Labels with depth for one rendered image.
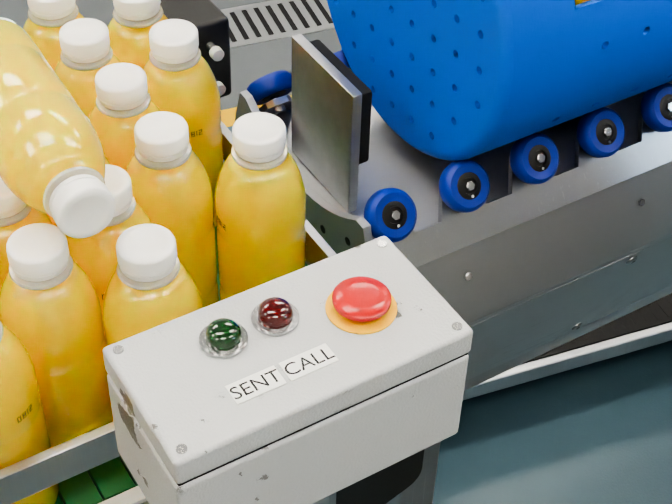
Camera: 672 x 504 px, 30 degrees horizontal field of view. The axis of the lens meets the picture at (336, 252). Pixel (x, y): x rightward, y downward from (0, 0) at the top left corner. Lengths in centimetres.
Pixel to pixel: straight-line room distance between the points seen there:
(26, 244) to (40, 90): 10
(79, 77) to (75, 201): 25
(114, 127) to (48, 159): 17
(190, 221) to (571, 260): 40
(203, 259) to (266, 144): 12
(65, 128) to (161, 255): 10
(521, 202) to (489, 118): 14
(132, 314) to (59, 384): 8
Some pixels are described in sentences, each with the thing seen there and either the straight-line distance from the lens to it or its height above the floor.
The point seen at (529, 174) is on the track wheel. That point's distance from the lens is 110.
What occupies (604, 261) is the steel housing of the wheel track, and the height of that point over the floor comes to 83.
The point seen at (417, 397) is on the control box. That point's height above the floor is 106.
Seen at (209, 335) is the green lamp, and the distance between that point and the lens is 74.
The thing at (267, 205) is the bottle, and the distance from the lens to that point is 92.
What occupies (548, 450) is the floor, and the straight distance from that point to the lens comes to 212.
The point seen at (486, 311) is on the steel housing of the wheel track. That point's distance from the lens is 114.
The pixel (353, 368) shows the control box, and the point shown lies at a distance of 73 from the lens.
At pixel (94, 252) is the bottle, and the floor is 105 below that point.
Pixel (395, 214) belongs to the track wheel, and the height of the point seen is 97.
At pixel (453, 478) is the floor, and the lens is 206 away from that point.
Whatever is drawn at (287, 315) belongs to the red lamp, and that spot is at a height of 111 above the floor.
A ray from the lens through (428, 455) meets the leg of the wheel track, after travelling 135.
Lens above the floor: 165
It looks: 43 degrees down
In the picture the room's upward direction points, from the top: 2 degrees clockwise
